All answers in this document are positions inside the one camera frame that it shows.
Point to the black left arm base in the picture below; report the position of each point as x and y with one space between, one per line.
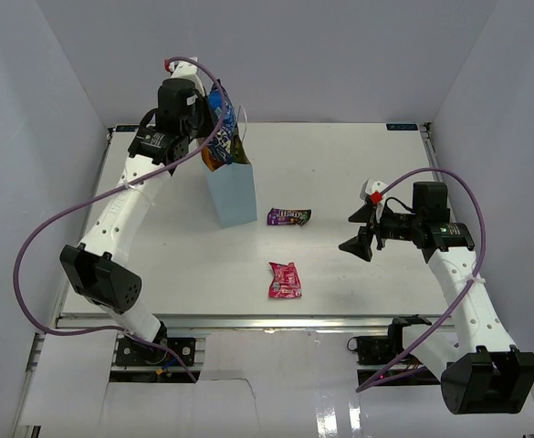
134 363

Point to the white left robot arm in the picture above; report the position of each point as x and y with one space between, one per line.
97 267

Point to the red pink candy packet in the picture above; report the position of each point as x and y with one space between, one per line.
286 283

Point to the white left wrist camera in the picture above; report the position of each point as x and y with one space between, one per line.
184 69

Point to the blue label corner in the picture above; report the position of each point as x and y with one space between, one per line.
126 128
401 127

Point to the blue label right corner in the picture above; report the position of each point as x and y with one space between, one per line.
401 127

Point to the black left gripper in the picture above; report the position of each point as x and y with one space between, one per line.
203 102

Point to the green yellow Fox's candy bag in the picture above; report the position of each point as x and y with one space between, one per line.
237 150

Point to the blue label left corner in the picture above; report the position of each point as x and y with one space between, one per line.
126 128

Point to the purple Skittles packet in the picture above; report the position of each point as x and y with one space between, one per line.
278 217

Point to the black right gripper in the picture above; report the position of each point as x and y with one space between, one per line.
361 245

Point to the aluminium front frame rail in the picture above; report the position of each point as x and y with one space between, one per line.
272 322

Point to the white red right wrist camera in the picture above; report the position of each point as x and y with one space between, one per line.
371 194

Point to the blue snack bag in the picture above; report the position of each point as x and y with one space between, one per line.
221 147

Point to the orange Kettle chips bag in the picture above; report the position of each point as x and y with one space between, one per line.
208 157

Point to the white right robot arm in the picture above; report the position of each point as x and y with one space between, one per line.
484 371

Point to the light blue paper bag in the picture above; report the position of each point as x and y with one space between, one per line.
232 188

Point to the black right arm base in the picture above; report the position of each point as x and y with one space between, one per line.
373 352

